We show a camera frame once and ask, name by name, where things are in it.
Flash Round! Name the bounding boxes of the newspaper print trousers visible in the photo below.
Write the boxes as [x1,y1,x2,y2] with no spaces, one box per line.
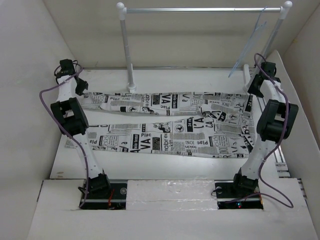
[80,92,256,158]

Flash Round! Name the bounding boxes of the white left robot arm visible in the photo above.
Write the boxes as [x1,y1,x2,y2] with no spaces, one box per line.
[50,59,113,200]

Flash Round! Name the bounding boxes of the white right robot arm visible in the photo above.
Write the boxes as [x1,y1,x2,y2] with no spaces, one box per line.
[231,60,299,198]

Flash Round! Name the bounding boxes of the white metal clothes rack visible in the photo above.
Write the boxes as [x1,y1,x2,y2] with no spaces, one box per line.
[116,0,293,92]

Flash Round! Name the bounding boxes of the light blue wire hanger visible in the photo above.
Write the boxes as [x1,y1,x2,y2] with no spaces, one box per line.
[228,6,268,78]

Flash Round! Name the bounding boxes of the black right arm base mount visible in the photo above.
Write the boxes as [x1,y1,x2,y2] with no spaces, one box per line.
[211,180,264,210]

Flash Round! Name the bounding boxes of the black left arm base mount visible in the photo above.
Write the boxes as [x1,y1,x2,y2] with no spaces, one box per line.
[78,179,128,210]

